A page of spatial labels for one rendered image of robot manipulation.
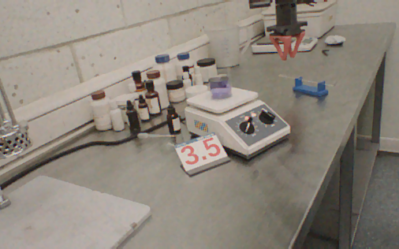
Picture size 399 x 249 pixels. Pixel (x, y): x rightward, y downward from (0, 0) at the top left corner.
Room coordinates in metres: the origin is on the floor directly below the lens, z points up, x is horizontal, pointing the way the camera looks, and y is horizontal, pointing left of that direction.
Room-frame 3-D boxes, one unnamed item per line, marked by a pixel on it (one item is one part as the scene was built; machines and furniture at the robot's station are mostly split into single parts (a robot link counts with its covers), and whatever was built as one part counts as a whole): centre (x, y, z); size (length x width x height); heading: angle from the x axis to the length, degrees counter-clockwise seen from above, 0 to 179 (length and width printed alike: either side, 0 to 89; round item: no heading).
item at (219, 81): (0.70, -0.06, 0.87); 0.06 x 0.05 x 0.08; 0
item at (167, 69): (1.08, 0.08, 0.81); 0.07 x 0.07 x 0.13
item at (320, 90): (0.90, -0.33, 0.77); 0.10 x 0.03 x 0.04; 30
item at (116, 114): (0.84, 0.21, 0.79); 0.03 x 0.03 x 0.08
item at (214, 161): (0.59, 0.00, 0.77); 0.09 x 0.06 x 0.04; 113
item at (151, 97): (0.91, 0.12, 0.80); 0.04 x 0.04 x 0.10
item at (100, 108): (0.87, 0.25, 0.80); 0.06 x 0.06 x 0.10
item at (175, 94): (1.01, 0.05, 0.78); 0.05 x 0.05 x 0.06
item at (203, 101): (0.71, -0.06, 0.83); 0.12 x 0.12 x 0.01; 34
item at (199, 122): (0.69, -0.07, 0.79); 0.22 x 0.13 x 0.08; 34
